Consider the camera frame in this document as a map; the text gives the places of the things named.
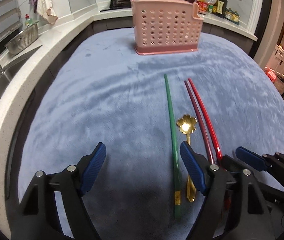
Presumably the green chopstick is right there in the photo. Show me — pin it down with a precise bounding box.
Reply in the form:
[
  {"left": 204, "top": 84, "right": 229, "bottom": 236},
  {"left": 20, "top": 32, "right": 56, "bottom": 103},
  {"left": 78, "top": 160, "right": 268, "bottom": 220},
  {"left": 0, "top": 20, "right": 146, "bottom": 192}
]
[{"left": 164, "top": 74, "right": 182, "bottom": 220}]

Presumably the dark red chopstick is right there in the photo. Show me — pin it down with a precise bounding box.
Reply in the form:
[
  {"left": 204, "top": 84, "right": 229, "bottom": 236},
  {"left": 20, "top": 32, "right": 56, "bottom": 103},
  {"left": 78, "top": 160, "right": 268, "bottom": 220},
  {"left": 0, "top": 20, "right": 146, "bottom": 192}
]
[{"left": 184, "top": 81, "right": 215, "bottom": 164}]

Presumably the gold flower spoon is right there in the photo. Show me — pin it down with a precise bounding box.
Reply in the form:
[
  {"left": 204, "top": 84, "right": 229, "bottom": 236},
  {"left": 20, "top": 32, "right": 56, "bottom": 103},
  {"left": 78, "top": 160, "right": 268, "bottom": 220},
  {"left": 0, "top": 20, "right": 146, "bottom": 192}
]
[{"left": 176, "top": 114, "right": 197, "bottom": 203}]

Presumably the blue fleece table cloth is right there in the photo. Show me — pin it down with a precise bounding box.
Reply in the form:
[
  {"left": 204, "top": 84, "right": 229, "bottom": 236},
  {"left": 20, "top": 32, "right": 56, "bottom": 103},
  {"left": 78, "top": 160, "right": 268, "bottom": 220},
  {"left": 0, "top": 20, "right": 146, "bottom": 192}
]
[{"left": 18, "top": 28, "right": 284, "bottom": 239}]

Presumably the red box on floor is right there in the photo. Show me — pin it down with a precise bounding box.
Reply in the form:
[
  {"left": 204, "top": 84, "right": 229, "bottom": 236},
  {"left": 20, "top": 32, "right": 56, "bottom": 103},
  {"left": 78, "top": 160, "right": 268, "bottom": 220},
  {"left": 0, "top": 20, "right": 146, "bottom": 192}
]
[{"left": 265, "top": 67, "right": 277, "bottom": 83}]

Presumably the steel colander bowl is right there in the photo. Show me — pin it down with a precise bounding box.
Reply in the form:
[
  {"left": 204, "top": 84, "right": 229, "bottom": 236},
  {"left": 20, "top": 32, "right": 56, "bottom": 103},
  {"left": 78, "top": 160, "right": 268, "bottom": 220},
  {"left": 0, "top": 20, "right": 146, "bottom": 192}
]
[{"left": 5, "top": 22, "right": 39, "bottom": 55}]

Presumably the row of small jars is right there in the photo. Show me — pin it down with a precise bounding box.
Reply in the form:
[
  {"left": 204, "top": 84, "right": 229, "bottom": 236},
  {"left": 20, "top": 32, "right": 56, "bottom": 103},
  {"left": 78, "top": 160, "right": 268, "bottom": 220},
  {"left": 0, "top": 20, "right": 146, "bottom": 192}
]
[{"left": 225, "top": 8, "right": 240, "bottom": 25}]

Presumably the pink plastic utensil basket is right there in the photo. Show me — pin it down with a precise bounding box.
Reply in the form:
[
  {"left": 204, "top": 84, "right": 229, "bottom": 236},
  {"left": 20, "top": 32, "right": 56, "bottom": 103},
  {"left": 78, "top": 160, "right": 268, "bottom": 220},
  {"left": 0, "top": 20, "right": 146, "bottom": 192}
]
[{"left": 131, "top": 0, "right": 203, "bottom": 55}]

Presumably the green detergent bottle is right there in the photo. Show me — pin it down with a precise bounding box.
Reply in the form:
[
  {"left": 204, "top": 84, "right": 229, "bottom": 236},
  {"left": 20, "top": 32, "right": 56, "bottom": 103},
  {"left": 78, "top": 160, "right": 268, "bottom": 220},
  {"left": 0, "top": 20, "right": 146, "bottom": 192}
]
[{"left": 24, "top": 14, "right": 33, "bottom": 27}]

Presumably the red seasoning container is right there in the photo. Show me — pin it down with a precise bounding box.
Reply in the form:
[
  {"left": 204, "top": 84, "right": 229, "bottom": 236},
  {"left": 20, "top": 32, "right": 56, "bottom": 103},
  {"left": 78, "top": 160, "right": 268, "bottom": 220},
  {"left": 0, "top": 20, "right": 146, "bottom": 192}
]
[{"left": 196, "top": 1, "right": 208, "bottom": 15}]

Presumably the dark soy sauce bottle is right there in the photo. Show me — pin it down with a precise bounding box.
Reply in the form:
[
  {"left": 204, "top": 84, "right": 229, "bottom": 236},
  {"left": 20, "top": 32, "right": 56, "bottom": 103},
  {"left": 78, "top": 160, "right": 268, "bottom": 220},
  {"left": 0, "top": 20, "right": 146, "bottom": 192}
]
[{"left": 216, "top": 0, "right": 227, "bottom": 18}]

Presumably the white hanging towel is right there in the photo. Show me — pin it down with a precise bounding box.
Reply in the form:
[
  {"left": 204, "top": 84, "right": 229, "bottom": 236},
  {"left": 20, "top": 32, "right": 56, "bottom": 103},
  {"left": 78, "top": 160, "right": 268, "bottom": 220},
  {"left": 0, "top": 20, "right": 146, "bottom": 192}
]
[{"left": 37, "top": 0, "right": 58, "bottom": 25}]

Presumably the black gas stove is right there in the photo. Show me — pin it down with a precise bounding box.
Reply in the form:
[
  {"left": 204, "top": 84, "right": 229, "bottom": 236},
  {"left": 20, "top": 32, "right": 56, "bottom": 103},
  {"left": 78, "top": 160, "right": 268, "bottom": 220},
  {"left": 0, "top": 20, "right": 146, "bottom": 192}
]
[{"left": 101, "top": 0, "right": 131, "bottom": 11}]

